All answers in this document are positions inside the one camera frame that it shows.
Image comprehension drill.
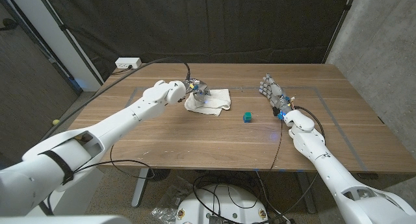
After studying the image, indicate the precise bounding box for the black base cable loop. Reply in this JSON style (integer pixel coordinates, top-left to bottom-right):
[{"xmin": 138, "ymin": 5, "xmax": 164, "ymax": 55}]
[{"xmin": 193, "ymin": 173, "xmax": 261, "ymax": 224}]

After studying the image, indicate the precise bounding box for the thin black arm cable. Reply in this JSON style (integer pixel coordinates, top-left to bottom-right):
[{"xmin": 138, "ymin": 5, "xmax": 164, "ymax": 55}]
[{"xmin": 73, "ymin": 142, "xmax": 155, "ymax": 180}]

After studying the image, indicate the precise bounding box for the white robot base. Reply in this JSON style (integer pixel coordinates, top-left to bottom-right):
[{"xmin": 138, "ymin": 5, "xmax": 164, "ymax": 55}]
[{"xmin": 175, "ymin": 184, "xmax": 270, "ymax": 224}]

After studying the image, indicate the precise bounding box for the white power strip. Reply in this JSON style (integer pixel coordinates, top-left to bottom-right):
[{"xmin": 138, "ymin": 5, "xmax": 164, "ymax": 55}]
[{"xmin": 114, "ymin": 57, "xmax": 142, "ymax": 70}]

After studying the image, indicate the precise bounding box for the black round floor object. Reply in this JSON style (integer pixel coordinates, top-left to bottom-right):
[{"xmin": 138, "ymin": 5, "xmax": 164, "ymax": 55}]
[{"xmin": 148, "ymin": 168, "xmax": 172, "ymax": 182}]

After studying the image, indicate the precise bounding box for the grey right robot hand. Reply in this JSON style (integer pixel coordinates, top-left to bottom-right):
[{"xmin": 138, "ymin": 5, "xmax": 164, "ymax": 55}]
[{"xmin": 259, "ymin": 73, "xmax": 293, "ymax": 116}]

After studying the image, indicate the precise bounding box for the clear plastic bag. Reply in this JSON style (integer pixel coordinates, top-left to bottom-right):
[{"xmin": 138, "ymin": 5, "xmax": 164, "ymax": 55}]
[{"xmin": 150, "ymin": 177, "xmax": 192, "ymax": 223}]

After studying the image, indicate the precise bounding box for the black arm strap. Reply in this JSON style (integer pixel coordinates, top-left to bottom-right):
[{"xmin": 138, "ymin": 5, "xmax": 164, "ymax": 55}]
[{"xmin": 38, "ymin": 149, "xmax": 75, "ymax": 186}]

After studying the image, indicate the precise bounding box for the black backdrop stand pole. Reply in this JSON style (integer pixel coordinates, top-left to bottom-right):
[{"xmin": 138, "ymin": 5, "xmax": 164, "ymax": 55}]
[
  {"xmin": 322, "ymin": 0, "xmax": 358, "ymax": 64},
  {"xmin": 34, "ymin": 0, "xmax": 105, "ymax": 86}
]

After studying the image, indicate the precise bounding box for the long thin dark cable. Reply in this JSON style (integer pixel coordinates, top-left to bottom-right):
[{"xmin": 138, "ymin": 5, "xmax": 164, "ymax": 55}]
[{"xmin": 256, "ymin": 118, "xmax": 284, "ymax": 186}]

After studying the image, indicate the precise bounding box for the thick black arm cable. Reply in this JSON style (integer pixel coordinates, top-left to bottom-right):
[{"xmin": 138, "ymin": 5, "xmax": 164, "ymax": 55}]
[{"xmin": 40, "ymin": 56, "xmax": 191, "ymax": 142}]

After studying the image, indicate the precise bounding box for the white pillar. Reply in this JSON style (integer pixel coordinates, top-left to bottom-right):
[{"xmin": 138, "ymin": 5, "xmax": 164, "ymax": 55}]
[{"xmin": 6, "ymin": 0, "xmax": 101, "ymax": 92}]

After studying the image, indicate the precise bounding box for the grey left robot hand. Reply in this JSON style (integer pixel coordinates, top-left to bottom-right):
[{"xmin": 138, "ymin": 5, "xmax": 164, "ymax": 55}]
[{"xmin": 183, "ymin": 78, "xmax": 211, "ymax": 103}]

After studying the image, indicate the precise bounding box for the grey table leg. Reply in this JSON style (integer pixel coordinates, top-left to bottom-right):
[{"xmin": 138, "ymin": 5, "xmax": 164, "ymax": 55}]
[{"xmin": 295, "ymin": 171, "xmax": 318, "ymax": 215}]

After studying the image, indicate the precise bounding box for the black power strip cord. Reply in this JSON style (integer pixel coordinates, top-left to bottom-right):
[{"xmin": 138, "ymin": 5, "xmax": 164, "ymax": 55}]
[{"xmin": 111, "ymin": 65, "xmax": 134, "ymax": 76}]

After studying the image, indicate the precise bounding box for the black backdrop curtain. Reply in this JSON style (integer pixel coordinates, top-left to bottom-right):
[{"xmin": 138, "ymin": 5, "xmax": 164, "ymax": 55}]
[{"xmin": 42, "ymin": 0, "xmax": 354, "ymax": 82}]

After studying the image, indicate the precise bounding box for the white terry cloth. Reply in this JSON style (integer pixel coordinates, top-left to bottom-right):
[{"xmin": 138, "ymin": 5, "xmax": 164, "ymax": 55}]
[{"xmin": 184, "ymin": 88, "xmax": 232, "ymax": 117}]

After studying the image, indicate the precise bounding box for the white table leg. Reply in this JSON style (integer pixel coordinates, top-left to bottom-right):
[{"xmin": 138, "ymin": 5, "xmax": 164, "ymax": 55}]
[{"xmin": 131, "ymin": 168, "xmax": 150, "ymax": 208}]

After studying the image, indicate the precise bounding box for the short black wrist cable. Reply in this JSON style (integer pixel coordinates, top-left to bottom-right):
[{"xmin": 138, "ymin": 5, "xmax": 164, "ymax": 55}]
[{"xmin": 292, "ymin": 105, "xmax": 326, "ymax": 145}]

